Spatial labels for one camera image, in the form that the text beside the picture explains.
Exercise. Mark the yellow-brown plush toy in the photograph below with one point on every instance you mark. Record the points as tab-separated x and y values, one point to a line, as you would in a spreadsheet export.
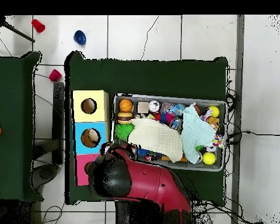
213	121

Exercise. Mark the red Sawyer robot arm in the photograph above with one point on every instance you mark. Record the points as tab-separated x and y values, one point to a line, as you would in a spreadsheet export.
154	184

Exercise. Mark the wooden three-hole sorting box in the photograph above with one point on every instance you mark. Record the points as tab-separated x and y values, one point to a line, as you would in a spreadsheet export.
84	116

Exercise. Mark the green spiky rubber ball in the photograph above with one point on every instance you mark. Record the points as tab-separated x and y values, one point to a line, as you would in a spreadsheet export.
123	131

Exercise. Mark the cream waffle cloth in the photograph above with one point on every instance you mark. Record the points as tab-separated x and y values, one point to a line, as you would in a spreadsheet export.
154	137

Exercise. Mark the toy hamburger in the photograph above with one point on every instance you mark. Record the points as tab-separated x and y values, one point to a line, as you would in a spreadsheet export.
124	117

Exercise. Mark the orange toy basketball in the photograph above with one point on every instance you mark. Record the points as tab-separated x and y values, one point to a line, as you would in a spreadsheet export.
126	105

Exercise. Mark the plain wooden block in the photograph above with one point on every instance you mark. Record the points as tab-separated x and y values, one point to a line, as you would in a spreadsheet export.
143	107

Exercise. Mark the black drink can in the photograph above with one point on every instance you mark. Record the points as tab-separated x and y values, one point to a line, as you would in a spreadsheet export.
154	106

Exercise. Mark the crushed clear water bottle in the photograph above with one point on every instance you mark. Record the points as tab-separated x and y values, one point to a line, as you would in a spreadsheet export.
177	109

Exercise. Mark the mint waffle cloth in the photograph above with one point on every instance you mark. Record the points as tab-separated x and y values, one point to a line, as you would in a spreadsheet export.
196	133

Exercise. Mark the dark green tablecloth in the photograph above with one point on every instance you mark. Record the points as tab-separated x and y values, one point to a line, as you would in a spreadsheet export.
142	77

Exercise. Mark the yellow ball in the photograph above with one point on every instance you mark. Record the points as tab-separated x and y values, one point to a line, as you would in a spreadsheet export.
214	111
209	158

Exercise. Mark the magenta plastic cup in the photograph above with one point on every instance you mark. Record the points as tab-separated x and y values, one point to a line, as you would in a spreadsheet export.
55	75

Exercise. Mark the blue plastic cup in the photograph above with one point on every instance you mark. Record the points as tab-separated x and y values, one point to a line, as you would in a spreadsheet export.
80	37

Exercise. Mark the side table with green cloth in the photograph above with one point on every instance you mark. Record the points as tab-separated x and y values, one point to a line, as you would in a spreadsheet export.
9	93

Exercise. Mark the red plastic cup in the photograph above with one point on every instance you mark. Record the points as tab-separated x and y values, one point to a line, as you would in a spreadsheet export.
38	25

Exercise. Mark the black tripod leg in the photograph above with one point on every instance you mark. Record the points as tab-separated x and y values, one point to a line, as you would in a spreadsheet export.
18	32

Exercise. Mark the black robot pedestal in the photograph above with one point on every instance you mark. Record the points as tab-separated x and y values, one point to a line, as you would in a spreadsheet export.
135	214

